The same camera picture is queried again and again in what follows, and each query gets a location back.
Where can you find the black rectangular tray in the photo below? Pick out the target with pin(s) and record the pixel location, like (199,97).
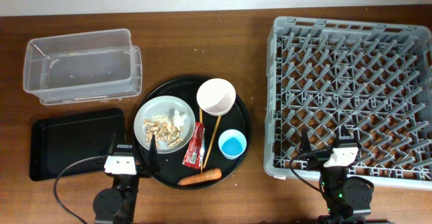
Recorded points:
(58,142)

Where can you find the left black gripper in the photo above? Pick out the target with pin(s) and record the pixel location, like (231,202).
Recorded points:
(146,171)

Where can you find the grey dishwasher rack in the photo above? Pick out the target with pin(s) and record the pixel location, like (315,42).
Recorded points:
(372,78)

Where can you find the red snack wrapper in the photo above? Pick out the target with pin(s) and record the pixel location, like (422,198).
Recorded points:
(193,157)

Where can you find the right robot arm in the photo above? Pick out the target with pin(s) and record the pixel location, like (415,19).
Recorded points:
(348,198)

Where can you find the clear plastic bin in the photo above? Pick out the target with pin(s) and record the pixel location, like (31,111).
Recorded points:
(83,67)

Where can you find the round black serving tray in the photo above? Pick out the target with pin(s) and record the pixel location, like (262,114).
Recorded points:
(171,170)

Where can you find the light blue cup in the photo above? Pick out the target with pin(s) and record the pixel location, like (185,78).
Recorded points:
(232,144)

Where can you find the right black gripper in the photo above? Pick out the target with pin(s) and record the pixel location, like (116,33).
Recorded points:
(316,158)

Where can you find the grey round plate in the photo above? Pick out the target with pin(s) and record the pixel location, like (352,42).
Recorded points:
(164,105)

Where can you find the orange carrot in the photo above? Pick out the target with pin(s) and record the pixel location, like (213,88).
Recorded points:
(210,175)

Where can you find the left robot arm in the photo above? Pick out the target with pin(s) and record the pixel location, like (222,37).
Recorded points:
(117,204)

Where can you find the white napkin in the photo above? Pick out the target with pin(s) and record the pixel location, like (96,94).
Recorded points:
(178,119)

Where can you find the pile of food scraps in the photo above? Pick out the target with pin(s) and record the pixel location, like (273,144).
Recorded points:
(161,126)

